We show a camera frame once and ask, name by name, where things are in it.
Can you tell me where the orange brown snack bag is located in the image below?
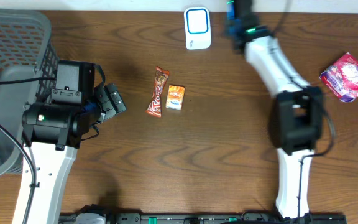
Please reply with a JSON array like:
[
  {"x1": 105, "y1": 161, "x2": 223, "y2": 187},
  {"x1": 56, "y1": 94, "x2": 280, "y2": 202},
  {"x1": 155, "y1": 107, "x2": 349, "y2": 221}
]
[{"x1": 145, "y1": 67, "x2": 170, "y2": 118}]

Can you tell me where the black left camera cable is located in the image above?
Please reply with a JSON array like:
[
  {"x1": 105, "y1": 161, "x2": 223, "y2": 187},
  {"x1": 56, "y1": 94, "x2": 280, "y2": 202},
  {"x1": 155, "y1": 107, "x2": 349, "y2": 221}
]
[{"x1": 0, "y1": 77, "x2": 57, "y2": 224}]

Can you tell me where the small orange box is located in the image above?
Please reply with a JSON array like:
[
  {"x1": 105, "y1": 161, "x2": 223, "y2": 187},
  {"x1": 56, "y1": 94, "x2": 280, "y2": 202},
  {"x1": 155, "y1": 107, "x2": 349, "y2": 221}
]
[{"x1": 165, "y1": 85, "x2": 185, "y2": 110}]

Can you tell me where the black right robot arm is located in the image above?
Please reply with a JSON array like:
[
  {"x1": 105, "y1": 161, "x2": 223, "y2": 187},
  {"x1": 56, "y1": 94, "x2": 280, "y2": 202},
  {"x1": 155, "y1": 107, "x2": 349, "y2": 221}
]
[{"x1": 227, "y1": 0, "x2": 323, "y2": 223}]

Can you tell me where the white barcode scanner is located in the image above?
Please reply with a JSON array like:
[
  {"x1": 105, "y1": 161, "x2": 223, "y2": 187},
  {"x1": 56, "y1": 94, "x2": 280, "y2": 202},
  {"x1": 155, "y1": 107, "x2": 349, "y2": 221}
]
[{"x1": 183, "y1": 7, "x2": 211, "y2": 50}]

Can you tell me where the grey plastic mesh basket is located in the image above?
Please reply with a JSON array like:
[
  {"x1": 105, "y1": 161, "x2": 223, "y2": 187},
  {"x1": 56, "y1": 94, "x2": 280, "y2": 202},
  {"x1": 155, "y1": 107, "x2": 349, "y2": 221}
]
[{"x1": 0, "y1": 9, "x2": 59, "y2": 176}]

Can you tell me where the red purple snack pack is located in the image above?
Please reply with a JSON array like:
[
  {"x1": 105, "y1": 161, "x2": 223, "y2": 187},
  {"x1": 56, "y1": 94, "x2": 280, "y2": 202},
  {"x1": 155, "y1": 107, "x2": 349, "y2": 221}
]
[{"x1": 319, "y1": 52, "x2": 358, "y2": 103}]

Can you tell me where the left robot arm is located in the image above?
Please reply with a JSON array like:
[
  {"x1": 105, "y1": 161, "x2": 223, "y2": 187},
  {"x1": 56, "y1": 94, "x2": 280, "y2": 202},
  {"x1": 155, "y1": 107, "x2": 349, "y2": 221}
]
[{"x1": 12, "y1": 60, "x2": 126, "y2": 223}]

